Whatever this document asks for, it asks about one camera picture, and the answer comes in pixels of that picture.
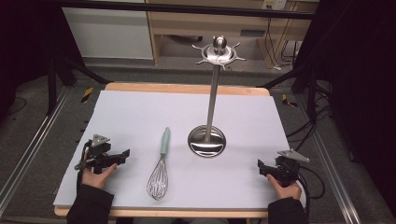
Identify whisk with green handle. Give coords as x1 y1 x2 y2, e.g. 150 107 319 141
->
146 126 172 202

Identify white table mat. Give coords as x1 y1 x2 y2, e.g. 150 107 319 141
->
52 90 308 210

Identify black metal stand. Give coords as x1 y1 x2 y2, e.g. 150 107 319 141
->
255 59 334 122
46 46 114 117

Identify black floor cables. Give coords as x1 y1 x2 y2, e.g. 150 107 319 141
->
285 90 334 153

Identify person's right hand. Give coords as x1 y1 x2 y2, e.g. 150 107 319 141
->
265 174 303 201

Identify white cabinet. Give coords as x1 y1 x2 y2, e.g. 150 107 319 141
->
61 7 154 61

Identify black hanging desk cables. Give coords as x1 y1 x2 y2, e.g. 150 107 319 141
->
264 17 302 71

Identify person's left hand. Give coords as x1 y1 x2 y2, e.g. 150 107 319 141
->
80 150 119 190

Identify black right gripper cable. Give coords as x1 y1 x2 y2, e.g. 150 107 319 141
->
297 165 327 224

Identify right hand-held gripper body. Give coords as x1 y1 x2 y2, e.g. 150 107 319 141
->
274 148 311 189

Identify black horizontal frame bar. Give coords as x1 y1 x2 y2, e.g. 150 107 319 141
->
58 0 316 21

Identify yellow black floor tape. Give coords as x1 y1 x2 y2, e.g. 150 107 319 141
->
281 93 299 109
79 86 94 105

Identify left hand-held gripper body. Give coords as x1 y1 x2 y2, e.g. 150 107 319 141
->
74 133 115 175

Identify steel utensil hanging stand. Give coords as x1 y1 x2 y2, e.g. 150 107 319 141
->
187 35 248 159

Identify metal floor rail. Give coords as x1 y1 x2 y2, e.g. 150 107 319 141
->
298 92 362 224
0 85 71 216

